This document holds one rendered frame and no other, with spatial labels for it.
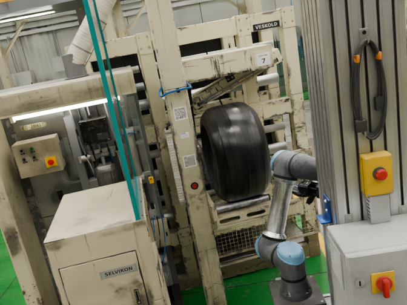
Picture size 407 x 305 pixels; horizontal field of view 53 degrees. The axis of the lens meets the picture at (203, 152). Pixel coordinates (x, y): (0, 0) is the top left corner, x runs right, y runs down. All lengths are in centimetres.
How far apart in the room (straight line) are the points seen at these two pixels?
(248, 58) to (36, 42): 1022
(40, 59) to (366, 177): 1160
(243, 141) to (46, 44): 1050
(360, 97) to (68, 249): 119
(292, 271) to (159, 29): 141
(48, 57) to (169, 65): 1022
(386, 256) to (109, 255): 101
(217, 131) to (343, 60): 112
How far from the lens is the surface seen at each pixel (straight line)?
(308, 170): 186
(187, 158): 243
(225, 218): 249
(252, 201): 252
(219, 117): 235
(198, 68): 262
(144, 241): 169
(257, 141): 230
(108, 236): 168
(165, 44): 233
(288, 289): 197
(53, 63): 1242
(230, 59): 266
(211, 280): 278
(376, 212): 146
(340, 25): 133
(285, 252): 190
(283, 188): 195
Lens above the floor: 192
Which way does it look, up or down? 16 degrees down
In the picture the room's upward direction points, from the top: 10 degrees counter-clockwise
